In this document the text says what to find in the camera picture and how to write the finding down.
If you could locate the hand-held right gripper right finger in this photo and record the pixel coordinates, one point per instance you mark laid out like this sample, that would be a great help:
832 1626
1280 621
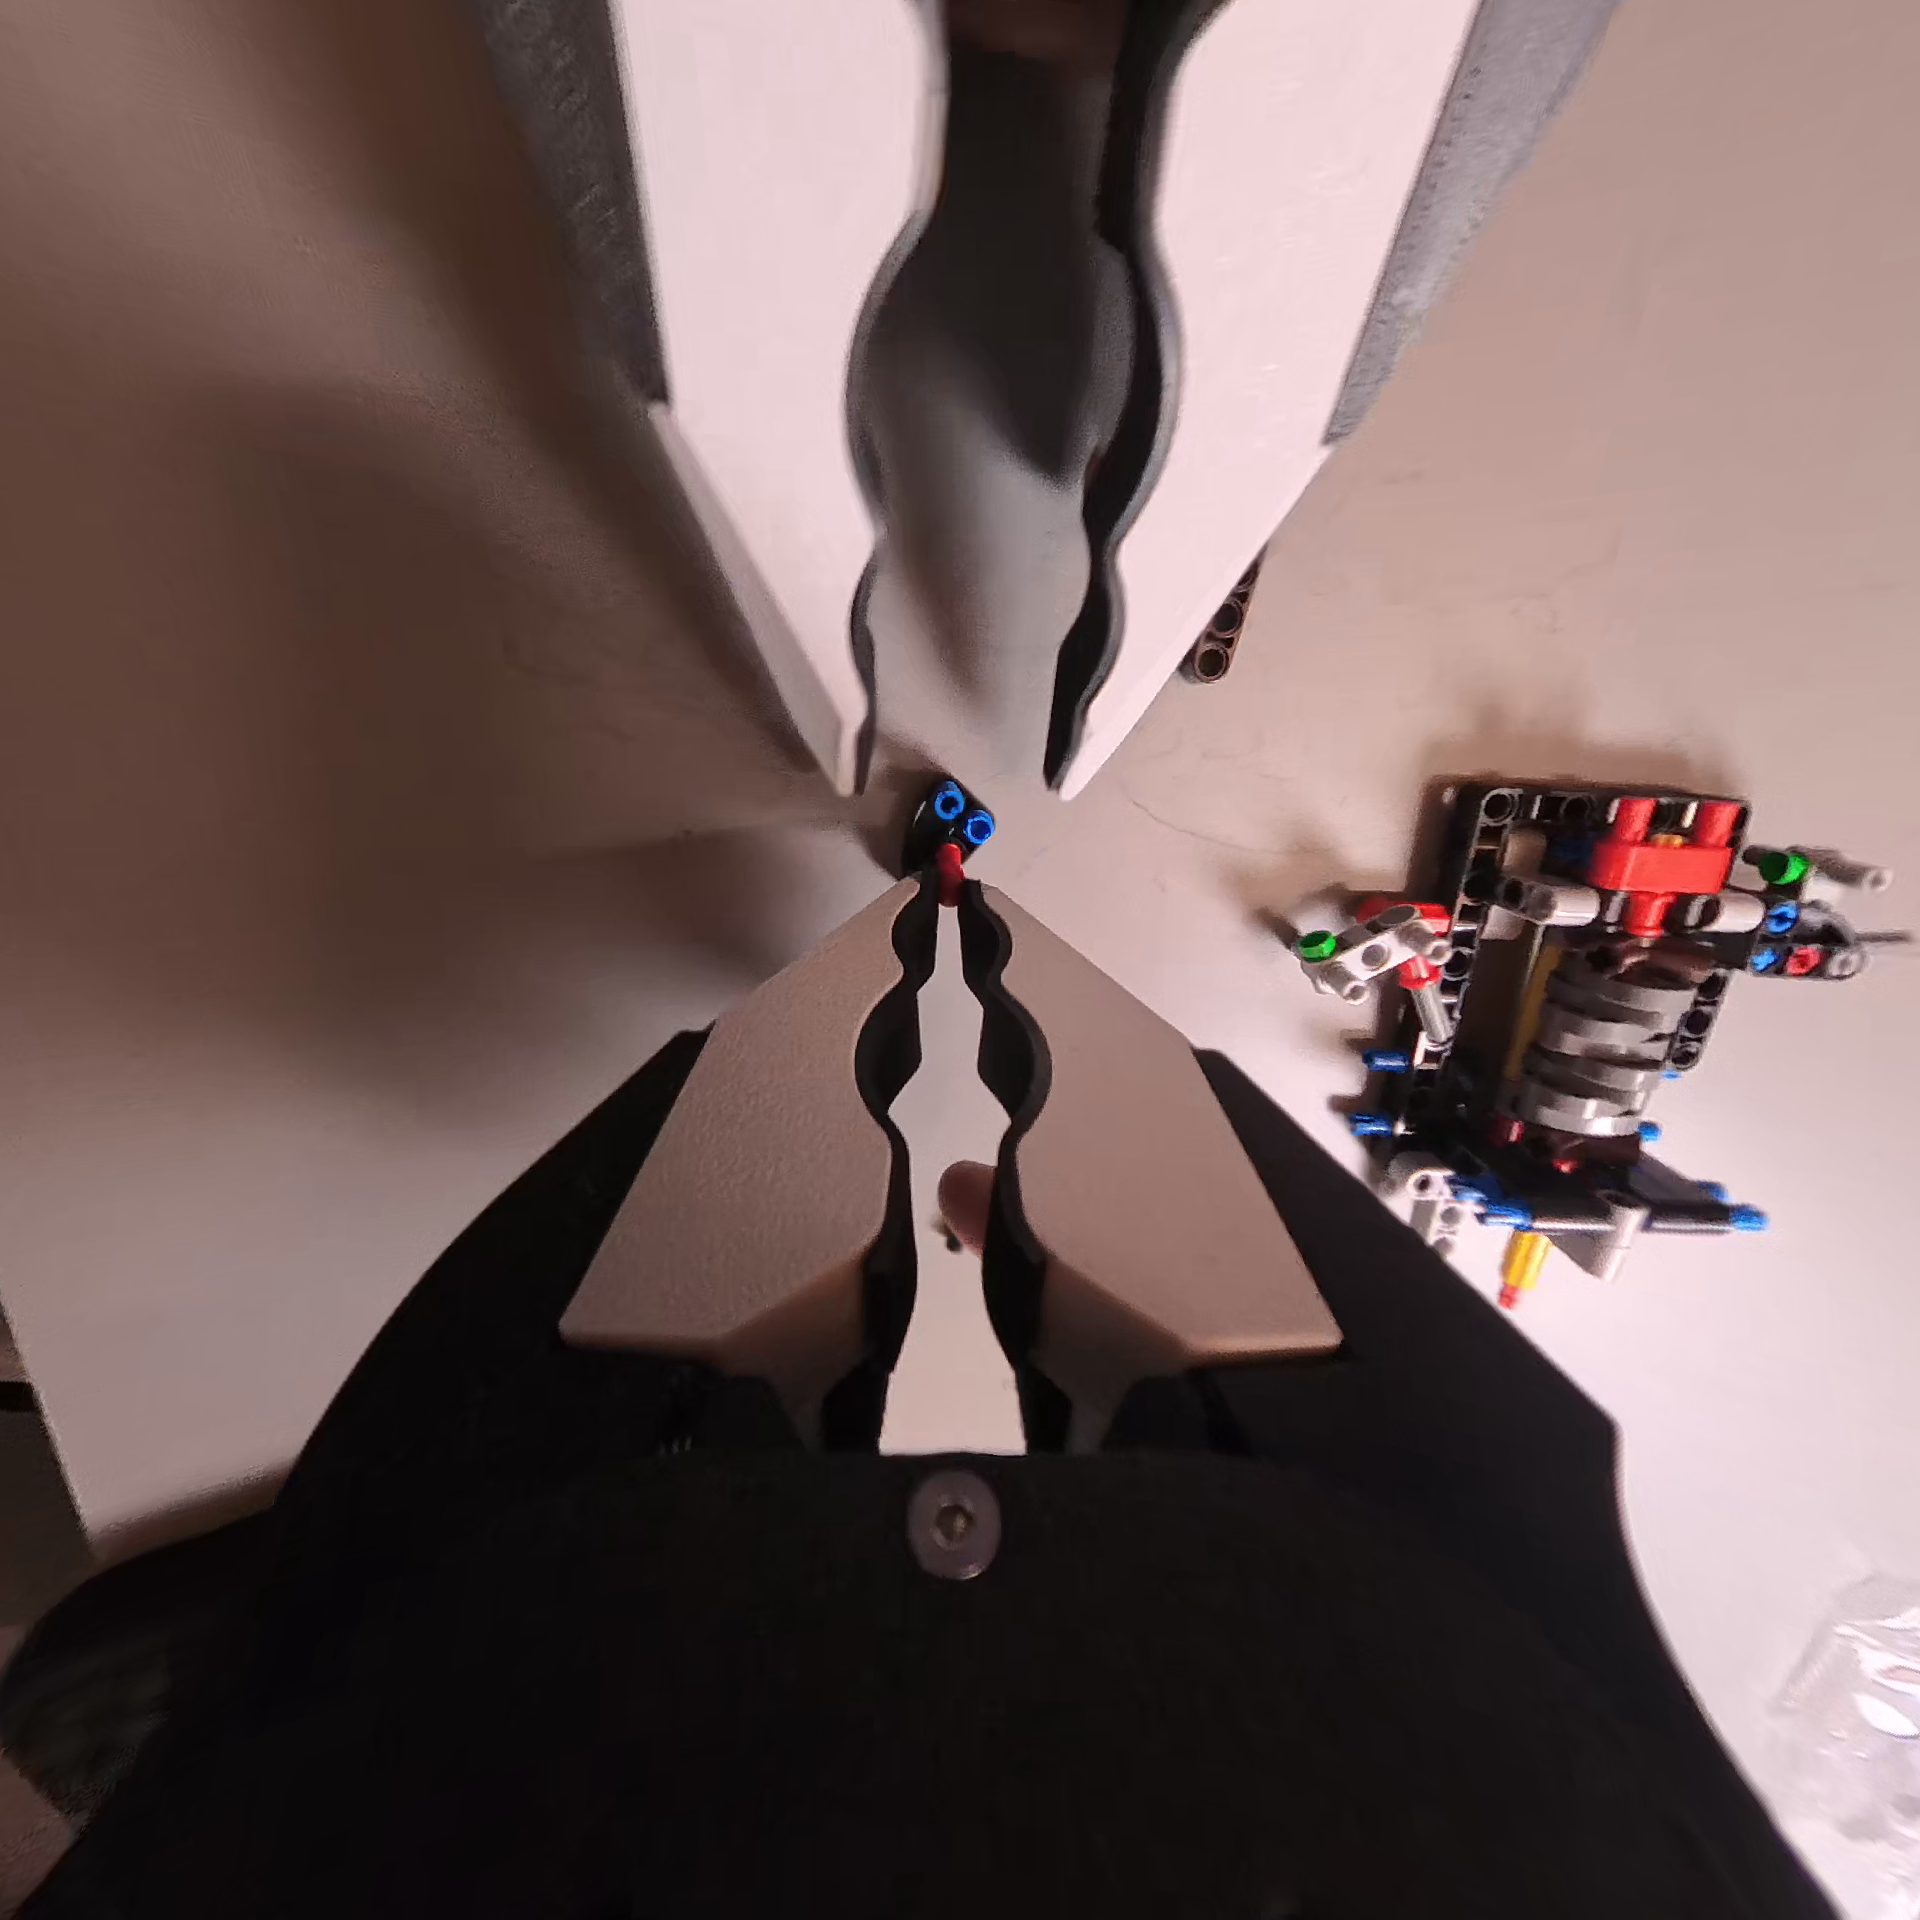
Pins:
1156 1201

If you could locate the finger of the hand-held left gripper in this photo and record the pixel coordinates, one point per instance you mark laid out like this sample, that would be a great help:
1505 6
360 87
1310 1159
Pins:
1290 270
764 299

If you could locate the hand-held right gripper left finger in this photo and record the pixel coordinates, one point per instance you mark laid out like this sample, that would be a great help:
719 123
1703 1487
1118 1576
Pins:
750 1170

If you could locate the small black blue-pinned lego piece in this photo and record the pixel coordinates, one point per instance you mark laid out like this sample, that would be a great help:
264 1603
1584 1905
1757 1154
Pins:
950 833

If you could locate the lego chassis assembly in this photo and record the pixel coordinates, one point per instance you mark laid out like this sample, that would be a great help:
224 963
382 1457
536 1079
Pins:
1589 1035

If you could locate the black lego beam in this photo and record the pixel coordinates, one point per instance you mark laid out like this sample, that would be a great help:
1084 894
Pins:
1223 626

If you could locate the person's right hand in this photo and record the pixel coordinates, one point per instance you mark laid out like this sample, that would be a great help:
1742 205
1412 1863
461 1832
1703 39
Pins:
965 1205

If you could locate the clear plastic bag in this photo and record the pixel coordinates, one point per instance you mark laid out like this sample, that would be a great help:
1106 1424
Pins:
1853 1725

